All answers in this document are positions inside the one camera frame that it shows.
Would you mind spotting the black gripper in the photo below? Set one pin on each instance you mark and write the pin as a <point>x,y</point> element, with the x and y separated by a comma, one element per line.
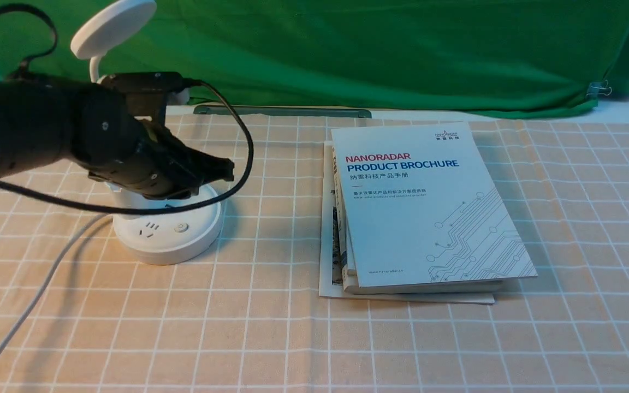
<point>159,166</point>

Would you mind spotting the white desk lamp with sockets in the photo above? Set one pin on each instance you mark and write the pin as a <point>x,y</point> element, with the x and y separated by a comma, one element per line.
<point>155,240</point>

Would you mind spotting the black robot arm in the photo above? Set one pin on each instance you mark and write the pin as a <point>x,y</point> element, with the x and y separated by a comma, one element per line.
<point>45,119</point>

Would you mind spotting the dark metal bar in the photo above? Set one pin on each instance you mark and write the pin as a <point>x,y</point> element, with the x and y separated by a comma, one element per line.
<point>241,110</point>

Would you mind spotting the bottom white booklet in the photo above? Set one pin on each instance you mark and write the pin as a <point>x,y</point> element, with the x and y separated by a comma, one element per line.
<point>329,266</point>

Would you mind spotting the checkered beige tablecloth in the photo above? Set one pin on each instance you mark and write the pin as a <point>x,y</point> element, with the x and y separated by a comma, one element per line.
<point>246,315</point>

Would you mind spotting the white Nanoradar product brochure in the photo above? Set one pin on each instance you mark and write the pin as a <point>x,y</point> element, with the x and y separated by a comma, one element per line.
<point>422,211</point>

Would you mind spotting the green backdrop cloth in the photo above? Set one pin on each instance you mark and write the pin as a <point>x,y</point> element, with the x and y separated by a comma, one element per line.
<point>507,59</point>

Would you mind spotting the metal binder clip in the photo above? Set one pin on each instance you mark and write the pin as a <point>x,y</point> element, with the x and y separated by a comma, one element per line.
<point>598,89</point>

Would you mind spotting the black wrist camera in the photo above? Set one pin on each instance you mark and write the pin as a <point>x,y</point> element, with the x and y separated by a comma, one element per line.
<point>148,94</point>

